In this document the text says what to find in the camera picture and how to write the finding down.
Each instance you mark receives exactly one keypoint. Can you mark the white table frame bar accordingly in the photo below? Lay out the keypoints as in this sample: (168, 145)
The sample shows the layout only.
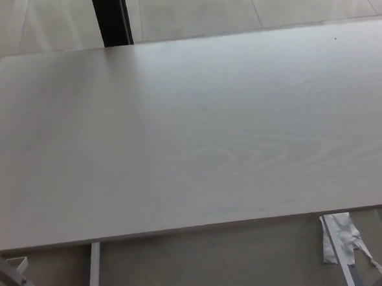
(341, 260)

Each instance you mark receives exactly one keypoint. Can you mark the white upright table leg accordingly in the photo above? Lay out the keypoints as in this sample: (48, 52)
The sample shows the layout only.
(94, 275)

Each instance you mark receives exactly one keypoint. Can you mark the white metal bracket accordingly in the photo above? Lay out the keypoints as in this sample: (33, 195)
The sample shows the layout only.
(23, 261)

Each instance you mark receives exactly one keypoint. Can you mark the black door frame post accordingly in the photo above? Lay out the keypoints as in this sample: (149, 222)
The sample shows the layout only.
(110, 16)

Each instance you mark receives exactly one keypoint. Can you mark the white crumpled paper strip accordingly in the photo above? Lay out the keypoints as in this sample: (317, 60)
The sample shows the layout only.
(344, 234)

